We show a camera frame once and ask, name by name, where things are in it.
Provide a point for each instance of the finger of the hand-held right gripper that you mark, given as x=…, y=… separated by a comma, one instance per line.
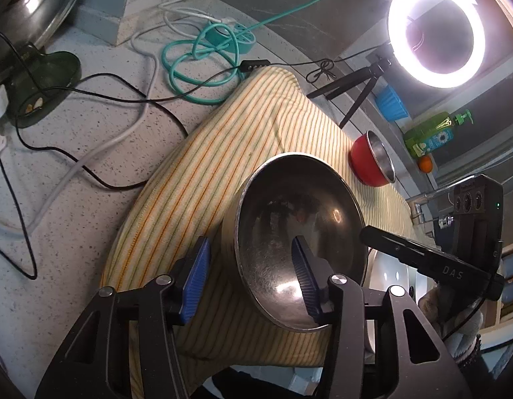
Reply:
x=389, y=245

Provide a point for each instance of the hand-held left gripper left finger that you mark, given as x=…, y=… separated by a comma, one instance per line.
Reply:
x=194, y=282

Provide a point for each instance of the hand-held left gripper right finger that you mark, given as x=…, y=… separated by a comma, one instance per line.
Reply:
x=306, y=282

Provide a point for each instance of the stainless steel bowl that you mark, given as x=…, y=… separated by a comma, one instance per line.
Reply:
x=298, y=216

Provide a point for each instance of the person's right forearm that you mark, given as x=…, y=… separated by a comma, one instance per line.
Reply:
x=468, y=353

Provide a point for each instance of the person's right hand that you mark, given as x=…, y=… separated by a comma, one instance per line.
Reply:
x=431, y=305

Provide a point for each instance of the chrome faucet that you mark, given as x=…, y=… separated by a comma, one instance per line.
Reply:
x=418, y=212

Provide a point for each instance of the orange fruit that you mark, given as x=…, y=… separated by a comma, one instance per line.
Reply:
x=425, y=165

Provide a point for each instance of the wooden shelf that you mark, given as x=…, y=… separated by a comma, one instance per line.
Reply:
x=507, y=317

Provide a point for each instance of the red steel bowl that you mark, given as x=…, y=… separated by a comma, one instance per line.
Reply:
x=362, y=160

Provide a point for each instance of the yellow striped towel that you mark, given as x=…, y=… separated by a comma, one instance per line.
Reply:
x=198, y=174

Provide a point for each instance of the green dish soap bottle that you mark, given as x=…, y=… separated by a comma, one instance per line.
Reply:
x=431, y=135

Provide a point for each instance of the blue ribbed cup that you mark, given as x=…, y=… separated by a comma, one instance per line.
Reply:
x=391, y=106

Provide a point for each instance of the black tripod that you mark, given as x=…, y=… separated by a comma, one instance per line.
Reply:
x=357, y=102

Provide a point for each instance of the dark green base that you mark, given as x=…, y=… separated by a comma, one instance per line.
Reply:
x=53, y=70

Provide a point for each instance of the steel pot lid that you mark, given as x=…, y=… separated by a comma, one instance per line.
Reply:
x=36, y=4

